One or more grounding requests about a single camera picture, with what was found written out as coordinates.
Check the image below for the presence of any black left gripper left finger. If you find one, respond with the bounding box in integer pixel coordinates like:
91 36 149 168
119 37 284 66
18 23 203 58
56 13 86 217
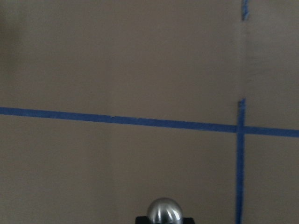
135 216 150 224

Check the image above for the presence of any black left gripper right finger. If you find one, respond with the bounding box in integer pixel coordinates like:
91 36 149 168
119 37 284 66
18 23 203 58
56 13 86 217
183 217 195 224

